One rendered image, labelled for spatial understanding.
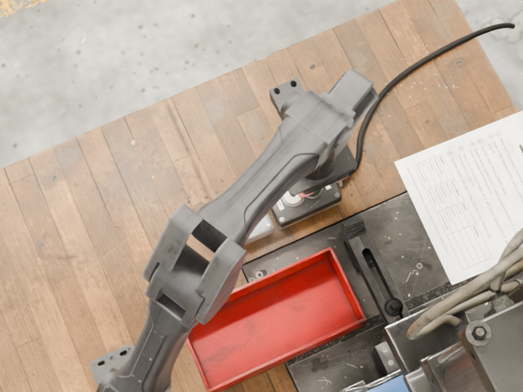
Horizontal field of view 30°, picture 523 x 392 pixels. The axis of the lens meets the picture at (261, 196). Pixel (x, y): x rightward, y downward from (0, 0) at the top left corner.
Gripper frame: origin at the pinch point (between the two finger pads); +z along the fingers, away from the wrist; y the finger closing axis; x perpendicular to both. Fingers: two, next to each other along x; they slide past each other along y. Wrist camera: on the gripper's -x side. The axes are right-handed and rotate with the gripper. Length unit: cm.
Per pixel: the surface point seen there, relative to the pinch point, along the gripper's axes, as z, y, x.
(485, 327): -54, 0, 32
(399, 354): -17.2, 2.4, 29.3
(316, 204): 3.9, 0.8, 2.7
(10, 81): 96, 47, -82
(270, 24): 97, -21, -68
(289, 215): 3.9, 5.2, 2.6
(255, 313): 6.2, 16.0, 13.8
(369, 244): -0.4, -3.0, 12.4
